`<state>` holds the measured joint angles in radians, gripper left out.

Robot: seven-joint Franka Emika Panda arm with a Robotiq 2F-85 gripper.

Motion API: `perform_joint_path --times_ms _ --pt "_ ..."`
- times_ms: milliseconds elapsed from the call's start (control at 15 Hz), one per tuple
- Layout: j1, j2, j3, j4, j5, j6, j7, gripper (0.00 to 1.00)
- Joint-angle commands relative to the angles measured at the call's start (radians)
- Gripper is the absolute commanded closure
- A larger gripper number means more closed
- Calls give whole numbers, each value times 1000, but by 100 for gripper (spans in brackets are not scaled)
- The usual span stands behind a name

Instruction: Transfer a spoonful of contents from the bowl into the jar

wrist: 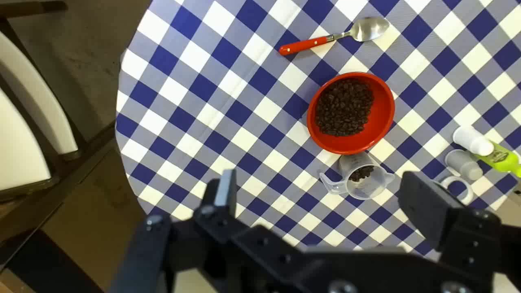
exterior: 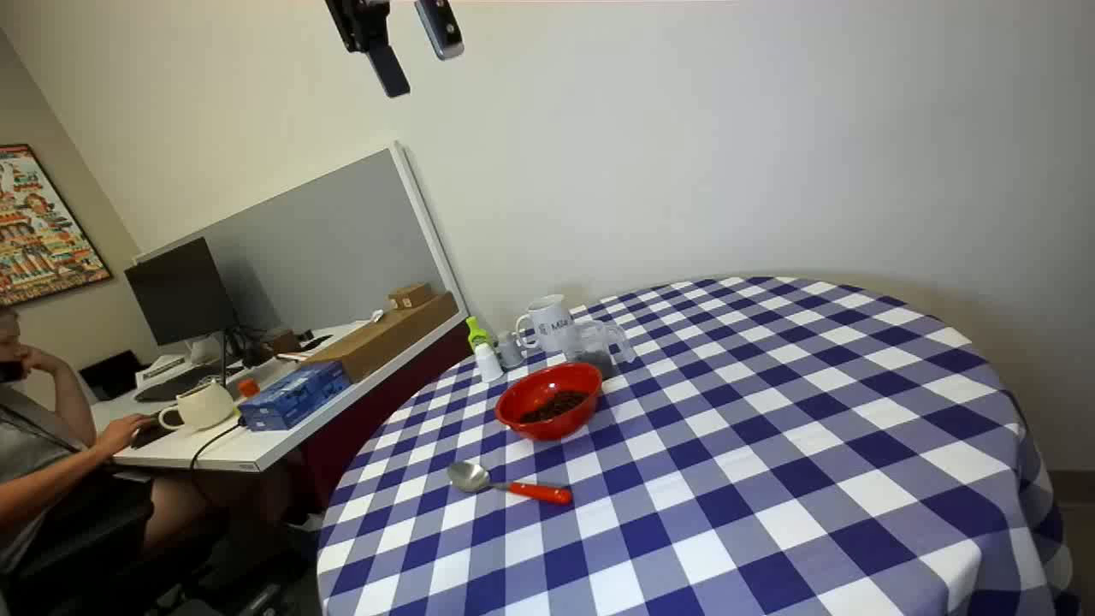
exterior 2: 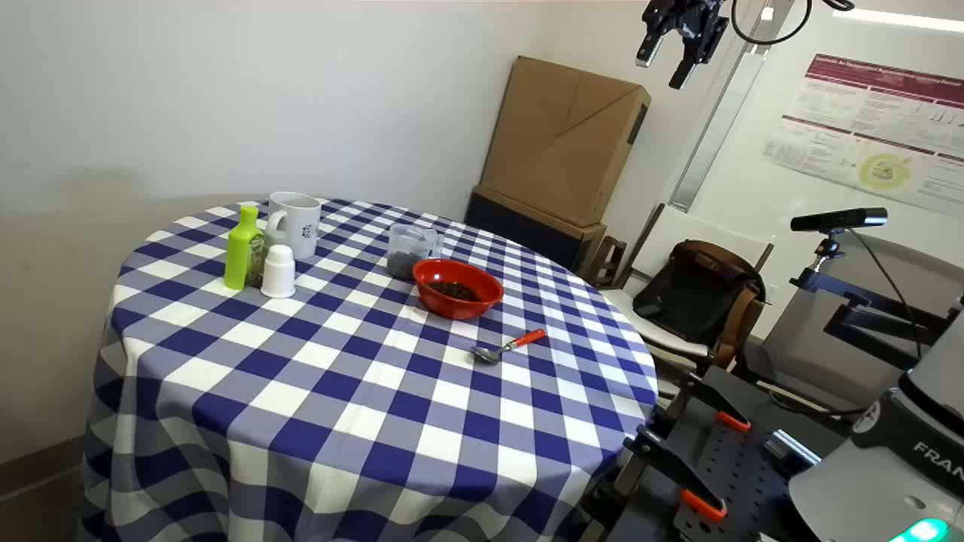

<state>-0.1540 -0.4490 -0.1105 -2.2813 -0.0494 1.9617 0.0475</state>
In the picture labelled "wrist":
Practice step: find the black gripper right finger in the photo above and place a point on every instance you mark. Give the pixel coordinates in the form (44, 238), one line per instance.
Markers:
(428, 209)

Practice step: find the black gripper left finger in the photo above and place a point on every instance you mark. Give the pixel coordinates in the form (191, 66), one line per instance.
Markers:
(228, 193)

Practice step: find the clear plastic measuring jar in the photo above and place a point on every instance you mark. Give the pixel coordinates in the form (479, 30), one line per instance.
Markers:
(368, 188)

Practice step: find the red bowl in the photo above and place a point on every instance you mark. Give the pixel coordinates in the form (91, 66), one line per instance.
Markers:
(380, 123)

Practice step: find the blue white checked tablecloth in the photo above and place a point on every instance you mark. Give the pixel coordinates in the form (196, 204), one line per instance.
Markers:
(217, 108)

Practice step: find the green plastic bottle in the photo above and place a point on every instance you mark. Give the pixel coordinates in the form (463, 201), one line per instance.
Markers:
(502, 158)

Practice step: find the dark coffee beans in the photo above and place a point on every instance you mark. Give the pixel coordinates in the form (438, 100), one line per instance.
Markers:
(344, 108)

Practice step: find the white cushioned wooden chair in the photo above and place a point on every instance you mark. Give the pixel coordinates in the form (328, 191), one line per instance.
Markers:
(21, 147)

